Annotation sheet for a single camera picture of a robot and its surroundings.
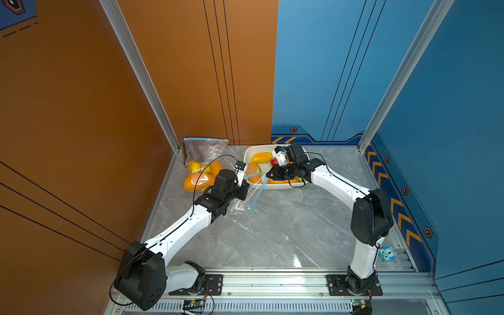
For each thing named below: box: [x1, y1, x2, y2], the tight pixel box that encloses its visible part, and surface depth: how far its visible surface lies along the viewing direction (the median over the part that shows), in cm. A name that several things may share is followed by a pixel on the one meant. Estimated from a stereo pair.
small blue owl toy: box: [378, 245, 398, 262], surface depth 81 cm
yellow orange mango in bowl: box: [252, 152, 273, 164], surface depth 114 cm
